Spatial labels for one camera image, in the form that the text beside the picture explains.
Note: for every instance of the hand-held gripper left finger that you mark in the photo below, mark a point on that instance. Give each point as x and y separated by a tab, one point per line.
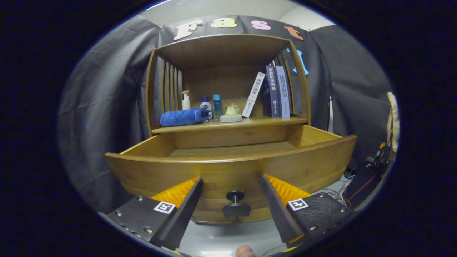
182	217

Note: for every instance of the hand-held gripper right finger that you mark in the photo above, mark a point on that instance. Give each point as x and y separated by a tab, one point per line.
278	210

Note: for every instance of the wooden drawer with black knob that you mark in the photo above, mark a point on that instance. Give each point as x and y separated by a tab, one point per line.
221	171

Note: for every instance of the wooden countertop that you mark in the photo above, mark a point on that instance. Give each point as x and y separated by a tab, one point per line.
264	121

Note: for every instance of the wooden cabinet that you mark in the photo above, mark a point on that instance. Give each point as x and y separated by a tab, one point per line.
217	50

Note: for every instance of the black floor equipment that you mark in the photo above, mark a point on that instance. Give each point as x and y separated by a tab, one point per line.
364	185

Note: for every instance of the blue towel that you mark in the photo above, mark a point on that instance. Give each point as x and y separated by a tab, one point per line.
182	117

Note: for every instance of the white pump bottle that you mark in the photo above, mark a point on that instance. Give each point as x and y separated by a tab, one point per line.
185	104

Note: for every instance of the white bottle with blue cap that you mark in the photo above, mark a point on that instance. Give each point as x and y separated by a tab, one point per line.
205	105

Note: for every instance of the teal bottle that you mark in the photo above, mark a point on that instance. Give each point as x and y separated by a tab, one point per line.
216	105

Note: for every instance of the light purple book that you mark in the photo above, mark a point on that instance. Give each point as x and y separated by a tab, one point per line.
282	92

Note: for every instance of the dark blue book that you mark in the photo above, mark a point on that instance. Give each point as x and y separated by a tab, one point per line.
273	92

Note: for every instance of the white book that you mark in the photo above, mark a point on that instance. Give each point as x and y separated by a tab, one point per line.
254	94

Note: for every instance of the black backdrop cloth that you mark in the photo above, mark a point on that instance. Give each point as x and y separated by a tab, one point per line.
100	107

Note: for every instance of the beige bag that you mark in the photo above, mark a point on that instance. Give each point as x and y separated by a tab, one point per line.
392	125

